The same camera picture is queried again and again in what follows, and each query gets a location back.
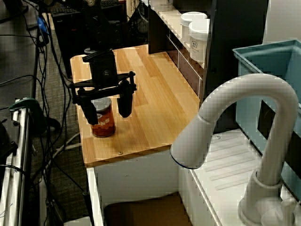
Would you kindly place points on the plain white lidded jar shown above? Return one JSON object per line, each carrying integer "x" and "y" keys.
{"x": 192, "y": 17}

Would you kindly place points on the orange beans can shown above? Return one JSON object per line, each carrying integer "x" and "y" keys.
{"x": 105, "y": 124}

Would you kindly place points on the white jar with printed logo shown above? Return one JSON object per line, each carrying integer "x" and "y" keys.
{"x": 198, "y": 44}

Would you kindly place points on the black hutch with tile backsplash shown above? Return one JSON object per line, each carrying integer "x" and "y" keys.
{"x": 235, "y": 35}

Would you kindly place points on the black computer tower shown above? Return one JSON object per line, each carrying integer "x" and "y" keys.
{"x": 68, "y": 42}

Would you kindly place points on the black metal bracket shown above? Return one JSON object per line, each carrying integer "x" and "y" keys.
{"x": 5, "y": 146}

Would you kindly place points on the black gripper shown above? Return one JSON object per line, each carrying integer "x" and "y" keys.
{"x": 103, "y": 68}

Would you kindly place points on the green clamp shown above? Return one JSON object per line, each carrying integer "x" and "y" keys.
{"x": 26, "y": 103}

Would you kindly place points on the white sink with drainboard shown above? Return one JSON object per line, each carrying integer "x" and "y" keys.
{"x": 235, "y": 160}

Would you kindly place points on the teal plastic bin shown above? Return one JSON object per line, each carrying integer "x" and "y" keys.
{"x": 249, "y": 94}

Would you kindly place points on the brown cardboard sheet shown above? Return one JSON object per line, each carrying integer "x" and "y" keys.
{"x": 145, "y": 212}

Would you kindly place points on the black keyboard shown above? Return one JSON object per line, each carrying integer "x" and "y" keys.
{"x": 68, "y": 10}

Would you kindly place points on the grey curved toy faucet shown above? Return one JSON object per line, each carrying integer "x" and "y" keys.
{"x": 258, "y": 84}

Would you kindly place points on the faucet side lever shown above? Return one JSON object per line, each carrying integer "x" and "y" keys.
{"x": 288, "y": 209}

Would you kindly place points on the aluminium frame rail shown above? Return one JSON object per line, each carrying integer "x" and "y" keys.
{"x": 21, "y": 141}

